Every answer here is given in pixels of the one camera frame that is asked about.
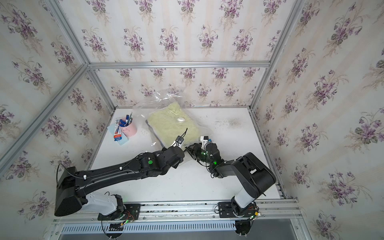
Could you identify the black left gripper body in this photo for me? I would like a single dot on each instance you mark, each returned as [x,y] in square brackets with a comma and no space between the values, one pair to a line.
[176,165]

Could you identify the clear plastic vacuum bag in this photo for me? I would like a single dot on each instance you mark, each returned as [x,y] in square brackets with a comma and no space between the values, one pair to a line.
[159,100]

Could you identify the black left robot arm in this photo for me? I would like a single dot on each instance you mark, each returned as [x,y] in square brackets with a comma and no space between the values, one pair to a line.
[74,186]

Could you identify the light green blanket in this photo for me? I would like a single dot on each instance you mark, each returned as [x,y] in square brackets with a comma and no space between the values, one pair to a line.
[166,127]

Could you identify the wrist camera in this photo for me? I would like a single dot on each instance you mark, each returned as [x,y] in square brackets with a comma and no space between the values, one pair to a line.
[204,141]
[179,141]

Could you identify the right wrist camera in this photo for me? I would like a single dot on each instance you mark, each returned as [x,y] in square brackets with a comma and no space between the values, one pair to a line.
[204,141]

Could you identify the aluminium mounting rail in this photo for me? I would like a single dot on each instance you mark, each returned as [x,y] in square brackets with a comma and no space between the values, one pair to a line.
[269,209]

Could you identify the blue pens in cup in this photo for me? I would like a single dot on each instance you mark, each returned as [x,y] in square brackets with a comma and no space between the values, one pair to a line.
[125,121]

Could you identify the light blue box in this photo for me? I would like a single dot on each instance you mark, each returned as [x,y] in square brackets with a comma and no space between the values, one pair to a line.
[116,130]

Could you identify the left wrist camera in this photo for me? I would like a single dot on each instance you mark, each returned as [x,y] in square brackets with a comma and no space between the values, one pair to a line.
[179,141]

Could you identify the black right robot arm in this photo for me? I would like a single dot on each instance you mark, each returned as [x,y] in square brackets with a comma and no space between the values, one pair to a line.
[255,177]

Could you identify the pink pen cup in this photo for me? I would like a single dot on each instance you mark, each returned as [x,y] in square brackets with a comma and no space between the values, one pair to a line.
[130,130]

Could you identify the aluminium frame crossbar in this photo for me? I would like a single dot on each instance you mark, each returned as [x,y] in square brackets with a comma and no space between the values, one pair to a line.
[166,65]

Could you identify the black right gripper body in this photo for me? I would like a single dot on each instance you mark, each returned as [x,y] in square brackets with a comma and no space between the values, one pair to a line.
[202,155]

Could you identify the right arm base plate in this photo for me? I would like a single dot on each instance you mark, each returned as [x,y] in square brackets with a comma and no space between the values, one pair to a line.
[232,210]

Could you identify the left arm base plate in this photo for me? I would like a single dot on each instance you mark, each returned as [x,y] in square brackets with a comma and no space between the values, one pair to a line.
[127,212]

